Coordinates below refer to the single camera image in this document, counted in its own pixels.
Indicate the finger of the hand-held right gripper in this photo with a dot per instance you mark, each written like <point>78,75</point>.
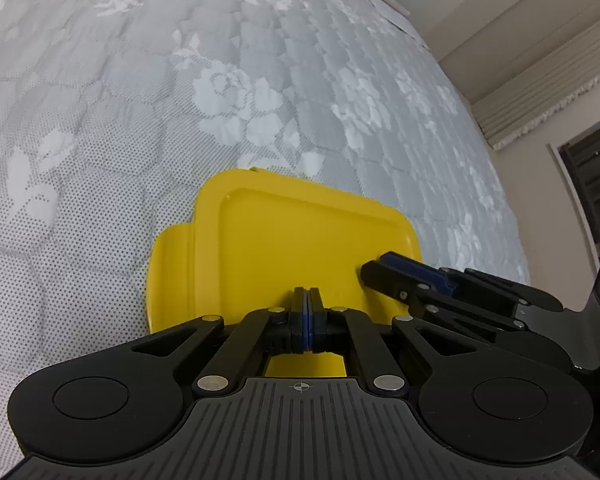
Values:
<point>385,280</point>
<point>420,271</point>

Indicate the white paper sheets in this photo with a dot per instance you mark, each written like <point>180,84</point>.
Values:
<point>390,7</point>

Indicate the dark window frame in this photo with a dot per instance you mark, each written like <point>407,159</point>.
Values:
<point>592,175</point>

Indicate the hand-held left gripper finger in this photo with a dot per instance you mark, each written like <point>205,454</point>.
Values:
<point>312,320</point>
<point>301,320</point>

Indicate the beige curtain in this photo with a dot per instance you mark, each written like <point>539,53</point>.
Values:
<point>545,95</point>

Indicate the yellow container lid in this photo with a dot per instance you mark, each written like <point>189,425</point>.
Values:
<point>280,240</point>

